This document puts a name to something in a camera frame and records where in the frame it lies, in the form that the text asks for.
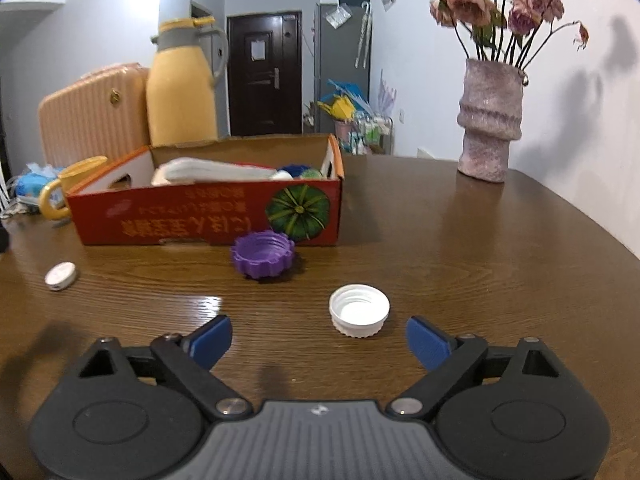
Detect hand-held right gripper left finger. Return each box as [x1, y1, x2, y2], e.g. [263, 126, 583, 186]
[62, 315, 253, 422]

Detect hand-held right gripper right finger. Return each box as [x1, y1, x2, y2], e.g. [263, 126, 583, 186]
[387, 316, 577, 421]

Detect small white bottle cap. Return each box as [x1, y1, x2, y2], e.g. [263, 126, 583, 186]
[328, 284, 391, 338]

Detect red cardboard box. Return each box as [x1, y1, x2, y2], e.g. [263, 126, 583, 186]
[65, 133, 346, 247]

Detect white round case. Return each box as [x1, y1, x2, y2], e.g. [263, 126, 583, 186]
[44, 262, 79, 292]

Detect white plastic container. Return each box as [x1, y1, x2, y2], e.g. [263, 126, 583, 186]
[150, 157, 276, 184]

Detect purple ribbed cap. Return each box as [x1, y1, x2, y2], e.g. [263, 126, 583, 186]
[231, 230, 297, 279]

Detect yellow mug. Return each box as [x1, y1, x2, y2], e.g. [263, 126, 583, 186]
[39, 156, 108, 221]

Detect pink textured vase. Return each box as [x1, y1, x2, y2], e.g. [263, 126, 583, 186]
[456, 57, 529, 184]

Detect dark entrance door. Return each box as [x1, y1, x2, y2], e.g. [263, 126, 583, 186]
[226, 10, 304, 137]

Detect yellow thermos jug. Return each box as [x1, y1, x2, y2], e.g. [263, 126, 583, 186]
[146, 16, 229, 148]

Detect blue tissue pack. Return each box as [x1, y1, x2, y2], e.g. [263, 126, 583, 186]
[15, 162, 63, 198]

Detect yellow watering can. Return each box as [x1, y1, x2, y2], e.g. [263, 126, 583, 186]
[317, 97, 356, 121]

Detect pink ribbed suitcase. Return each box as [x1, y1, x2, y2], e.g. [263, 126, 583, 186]
[38, 62, 151, 168]

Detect grey fridge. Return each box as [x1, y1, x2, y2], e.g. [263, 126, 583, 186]
[314, 1, 372, 133]

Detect white folded umbrella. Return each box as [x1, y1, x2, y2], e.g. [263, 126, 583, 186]
[354, 2, 375, 68]

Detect clear zip bag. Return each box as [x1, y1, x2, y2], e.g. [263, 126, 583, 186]
[325, 5, 351, 29]

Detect dried pink roses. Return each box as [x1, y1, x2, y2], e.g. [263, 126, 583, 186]
[356, 0, 606, 73]

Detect wire rack with bottles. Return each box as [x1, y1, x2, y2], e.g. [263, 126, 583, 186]
[350, 112, 393, 156]

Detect white cables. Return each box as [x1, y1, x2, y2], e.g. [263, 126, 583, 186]
[0, 165, 21, 218]

